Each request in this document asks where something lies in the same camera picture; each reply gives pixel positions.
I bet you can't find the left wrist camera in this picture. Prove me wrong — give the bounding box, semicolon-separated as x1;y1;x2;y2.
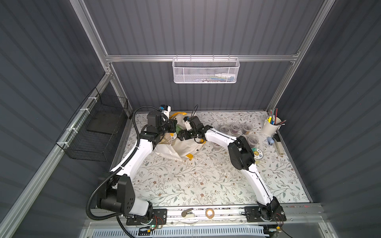
160;105;171;118

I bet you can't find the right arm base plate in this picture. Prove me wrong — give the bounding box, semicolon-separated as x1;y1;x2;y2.
243;206;287;223

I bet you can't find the black wire side basket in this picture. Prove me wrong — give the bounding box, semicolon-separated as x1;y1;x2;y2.
56;89;129;162

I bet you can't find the white pen cup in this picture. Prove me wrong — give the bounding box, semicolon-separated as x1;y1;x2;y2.
262;108;286;136

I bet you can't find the purple label seed jar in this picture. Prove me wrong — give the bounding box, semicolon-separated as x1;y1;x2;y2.
219;125;230;134

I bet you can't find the white wire wall basket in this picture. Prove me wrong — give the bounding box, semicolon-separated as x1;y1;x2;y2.
172;57;240;84

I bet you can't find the grey stapler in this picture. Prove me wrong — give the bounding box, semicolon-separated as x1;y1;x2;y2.
273;134;285;156

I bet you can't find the clear lid seed jar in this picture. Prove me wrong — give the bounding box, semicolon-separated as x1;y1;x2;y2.
242;123;253;135

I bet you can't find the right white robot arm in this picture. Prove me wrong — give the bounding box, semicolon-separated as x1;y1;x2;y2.
178;116;287;222

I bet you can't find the masking tape roll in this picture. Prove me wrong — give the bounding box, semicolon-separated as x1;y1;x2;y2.
205;208;215;219

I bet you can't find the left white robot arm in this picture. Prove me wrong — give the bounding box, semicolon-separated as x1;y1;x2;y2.
96;105;177;218

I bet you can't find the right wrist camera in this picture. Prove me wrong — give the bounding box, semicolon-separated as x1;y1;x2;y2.
183;117;192;131

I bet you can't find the beige tape dispenser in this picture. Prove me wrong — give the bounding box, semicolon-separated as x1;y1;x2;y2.
181;208;195;219

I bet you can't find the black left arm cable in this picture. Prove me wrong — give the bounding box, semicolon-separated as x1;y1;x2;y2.
85;105;161;238

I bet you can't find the white canvas tote bag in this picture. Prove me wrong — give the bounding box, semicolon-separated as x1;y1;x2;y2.
153;112;203;162

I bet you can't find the orange label seed jar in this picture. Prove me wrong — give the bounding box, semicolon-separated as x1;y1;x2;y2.
230;123;242;136

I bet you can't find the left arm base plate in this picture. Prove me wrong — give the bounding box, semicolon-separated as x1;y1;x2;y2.
126;209;168;226

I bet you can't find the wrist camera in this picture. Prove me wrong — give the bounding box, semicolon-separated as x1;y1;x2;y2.
160;105;171;118
183;117;192;131

